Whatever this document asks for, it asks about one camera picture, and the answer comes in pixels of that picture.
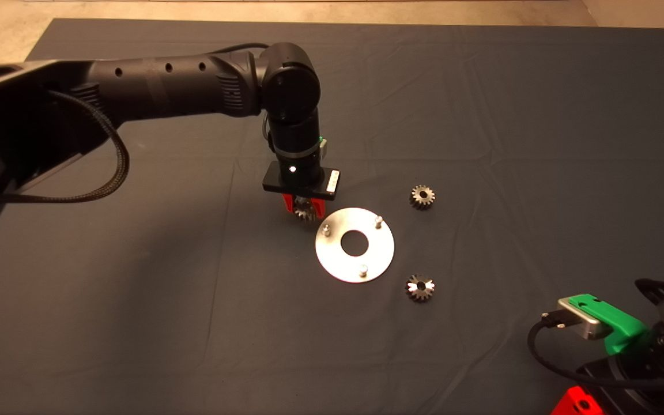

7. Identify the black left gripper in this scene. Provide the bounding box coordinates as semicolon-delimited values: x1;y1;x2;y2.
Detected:
263;149;340;218

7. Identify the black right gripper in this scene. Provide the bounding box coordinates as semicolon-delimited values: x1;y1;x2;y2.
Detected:
551;331;664;415

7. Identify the small steel planetary gear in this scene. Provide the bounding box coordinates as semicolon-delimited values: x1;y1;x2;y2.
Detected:
405;274;436;303
293;198;318;223
409;185;436;211

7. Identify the round metal carrier plate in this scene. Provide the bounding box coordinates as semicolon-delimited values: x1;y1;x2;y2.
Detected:
315;207;395;284

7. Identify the dark grey table cloth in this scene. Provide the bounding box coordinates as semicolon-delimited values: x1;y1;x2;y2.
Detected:
0;17;664;415

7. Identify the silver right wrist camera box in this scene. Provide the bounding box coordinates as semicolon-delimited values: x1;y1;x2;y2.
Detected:
557;297;612;342

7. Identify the green right camera mount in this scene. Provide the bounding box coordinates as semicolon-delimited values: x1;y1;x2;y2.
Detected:
574;293;650;356

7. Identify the black left camera cable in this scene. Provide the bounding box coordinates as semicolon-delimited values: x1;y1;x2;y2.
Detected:
208;42;269;55

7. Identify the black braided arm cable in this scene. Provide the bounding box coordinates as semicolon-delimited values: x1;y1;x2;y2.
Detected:
0;89;131;217

